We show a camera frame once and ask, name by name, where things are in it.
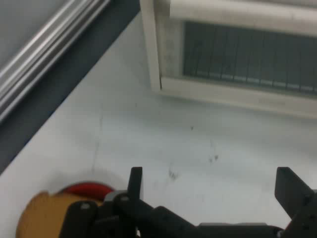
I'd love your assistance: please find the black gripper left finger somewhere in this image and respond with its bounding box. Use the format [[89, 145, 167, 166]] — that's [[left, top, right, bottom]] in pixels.
[[59, 166, 199, 238]]

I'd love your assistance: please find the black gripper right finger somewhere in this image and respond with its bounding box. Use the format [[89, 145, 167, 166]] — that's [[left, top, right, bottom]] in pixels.
[[274, 166, 317, 238]]

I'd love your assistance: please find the white oven door with handle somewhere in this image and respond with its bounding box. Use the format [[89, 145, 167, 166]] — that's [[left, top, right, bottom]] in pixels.
[[156, 0, 317, 100]]

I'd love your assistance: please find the red bowl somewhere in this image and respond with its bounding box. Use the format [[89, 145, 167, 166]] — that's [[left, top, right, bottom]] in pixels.
[[58, 182, 115, 200]]

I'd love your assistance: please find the brown bread slice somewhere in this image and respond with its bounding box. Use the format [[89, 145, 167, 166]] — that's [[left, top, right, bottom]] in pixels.
[[16, 190, 105, 238]]

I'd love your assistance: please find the white toaster oven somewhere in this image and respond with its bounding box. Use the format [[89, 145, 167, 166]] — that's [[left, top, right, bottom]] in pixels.
[[140, 0, 317, 119]]

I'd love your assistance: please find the aluminium rail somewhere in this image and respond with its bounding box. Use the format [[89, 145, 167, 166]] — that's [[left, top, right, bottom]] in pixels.
[[0, 0, 112, 122]]

